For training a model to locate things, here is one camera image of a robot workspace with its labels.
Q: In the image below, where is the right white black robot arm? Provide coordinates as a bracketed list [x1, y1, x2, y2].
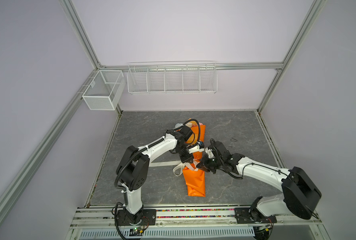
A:
[196, 141, 322, 223]

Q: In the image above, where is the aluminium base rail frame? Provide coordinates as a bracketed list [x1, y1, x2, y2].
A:
[66, 205, 330, 240]

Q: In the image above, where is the orange wrapping paper sheet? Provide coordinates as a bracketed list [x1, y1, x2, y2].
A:
[182, 119, 206, 197]

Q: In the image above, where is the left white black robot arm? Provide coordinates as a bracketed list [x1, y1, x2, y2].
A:
[112, 119, 206, 236]

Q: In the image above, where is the white slotted cable duct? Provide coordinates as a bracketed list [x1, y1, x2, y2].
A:
[79, 226, 256, 240]

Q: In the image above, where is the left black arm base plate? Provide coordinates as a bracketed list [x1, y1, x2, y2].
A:
[115, 209, 157, 226]

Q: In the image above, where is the white wire shelf basket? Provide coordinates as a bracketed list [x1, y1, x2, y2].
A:
[127, 61, 218, 94]

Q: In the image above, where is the white mesh box basket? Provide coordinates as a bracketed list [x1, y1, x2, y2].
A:
[82, 70, 126, 111]

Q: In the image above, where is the white printed ribbon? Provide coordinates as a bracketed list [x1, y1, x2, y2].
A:
[148, 158, 203, 177]

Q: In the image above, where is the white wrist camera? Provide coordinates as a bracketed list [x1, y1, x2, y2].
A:
[204, 148, 215, 159]
[188, 141, 205, 154]

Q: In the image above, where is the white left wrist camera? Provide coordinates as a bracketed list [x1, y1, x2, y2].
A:
[188, 141, 205, 154]

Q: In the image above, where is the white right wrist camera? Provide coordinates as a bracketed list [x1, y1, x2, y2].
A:
[204, 148, 215, 159]

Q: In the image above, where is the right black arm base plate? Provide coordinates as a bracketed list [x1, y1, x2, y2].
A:
[234, 207, 277, 224]

